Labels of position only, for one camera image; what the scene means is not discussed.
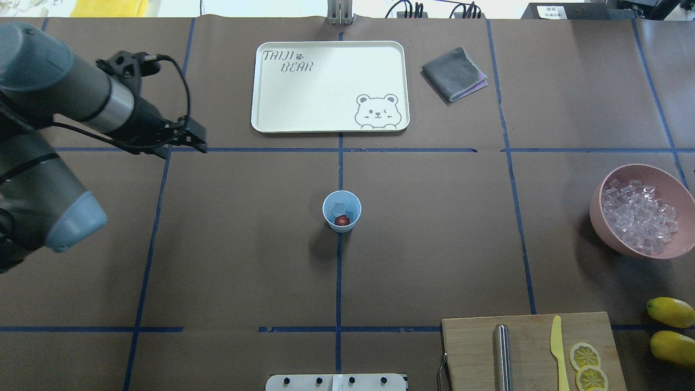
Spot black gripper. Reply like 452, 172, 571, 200
117, 97, 208, 159

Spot clear ice cubes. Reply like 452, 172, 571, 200
331, 203, 348, 218

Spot red strawberry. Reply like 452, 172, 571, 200
333, 215, 351, 226

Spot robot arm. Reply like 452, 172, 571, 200
1, 22, 208, 273

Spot light blue cup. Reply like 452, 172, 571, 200
322, 190, 362, 234

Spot pink bowl of ice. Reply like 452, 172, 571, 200
589, 163, 694, 260

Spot cream bear tray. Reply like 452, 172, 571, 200
250, 41, 410, 134

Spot yellow cloth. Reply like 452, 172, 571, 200
70, 0, 150, 18

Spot grey folded cloth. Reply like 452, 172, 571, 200
422, 47, 488, 103

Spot wooden cutting board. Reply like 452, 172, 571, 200
441, 312, 627, 390

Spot steel rod black tip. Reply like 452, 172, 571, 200
493, 324, 513, 390

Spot black power box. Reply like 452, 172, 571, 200
520, 2, 611, 21

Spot yellow plastic knife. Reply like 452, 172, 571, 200
549, 315, 570, 390

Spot yellow lemon near bowl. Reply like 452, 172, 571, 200
646, 297, 694, 329

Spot yellow lemon near edge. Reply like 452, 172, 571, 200
649, 331, 694, 371

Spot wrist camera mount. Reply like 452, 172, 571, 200
95, 51, 161, 96

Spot aluminium frame post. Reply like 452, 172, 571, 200
326, 0, 354, 26

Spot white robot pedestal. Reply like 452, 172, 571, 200
265, 373, 409, 390

